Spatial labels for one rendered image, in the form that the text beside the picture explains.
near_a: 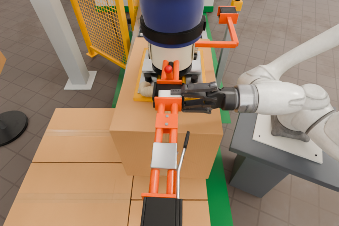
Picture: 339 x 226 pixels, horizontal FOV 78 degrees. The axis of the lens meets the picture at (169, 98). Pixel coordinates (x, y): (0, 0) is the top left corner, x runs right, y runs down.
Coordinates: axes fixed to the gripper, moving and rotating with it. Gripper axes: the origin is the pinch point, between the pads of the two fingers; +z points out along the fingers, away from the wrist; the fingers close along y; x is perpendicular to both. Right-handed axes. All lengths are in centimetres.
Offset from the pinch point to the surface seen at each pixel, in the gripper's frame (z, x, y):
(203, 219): -16, -21, 65
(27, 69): 172, 150, 119
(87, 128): 54, 30, 65
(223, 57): -49, 110, 70
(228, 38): -50, 110, 51
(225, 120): -55, 74, 120
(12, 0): 280, 335, 119
